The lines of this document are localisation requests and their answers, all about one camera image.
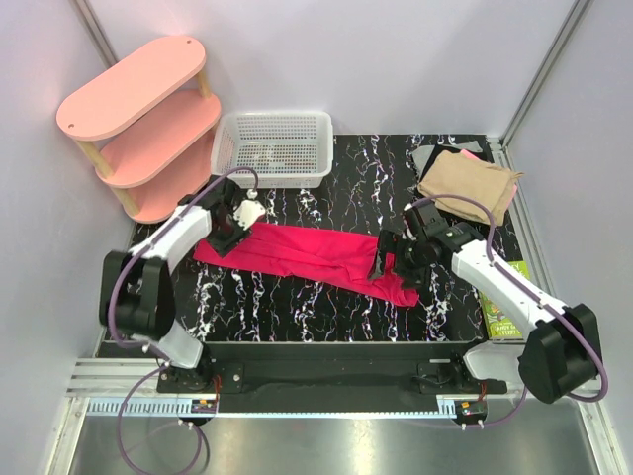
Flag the red t shirt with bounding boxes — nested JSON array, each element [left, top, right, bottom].
[[194, 223, 418, 308]]

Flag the green treehouse book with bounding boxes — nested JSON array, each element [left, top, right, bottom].
[[479, 259, 530, 341]]

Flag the white perforated plastic basket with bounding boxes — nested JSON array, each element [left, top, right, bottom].
[[210, 111, 333, 189]]

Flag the pink folded cloth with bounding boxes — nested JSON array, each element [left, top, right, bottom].
[[460, 149, 518, 207]]

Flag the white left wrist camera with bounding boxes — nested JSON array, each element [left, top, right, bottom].
[[233, 199, 266, 230]]

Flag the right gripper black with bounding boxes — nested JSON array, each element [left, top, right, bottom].
[[367, 229, 432, 291]]

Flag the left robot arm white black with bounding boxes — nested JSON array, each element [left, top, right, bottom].
[[99, 175, 265, 392]]

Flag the folded beige t shirt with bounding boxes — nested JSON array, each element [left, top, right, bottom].
[[417, 151, 523, 226]]

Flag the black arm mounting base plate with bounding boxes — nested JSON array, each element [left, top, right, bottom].
[[157, 342, 506, 394]]

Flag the pink three-tier shelf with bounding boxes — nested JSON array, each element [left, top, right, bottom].
[[56, 36, 222, 224]]

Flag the grey folded cloth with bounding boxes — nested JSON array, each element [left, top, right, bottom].
[[411, 141, 485, 177]]

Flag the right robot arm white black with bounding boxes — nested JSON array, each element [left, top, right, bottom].
[[368, 198, 609, 404]]

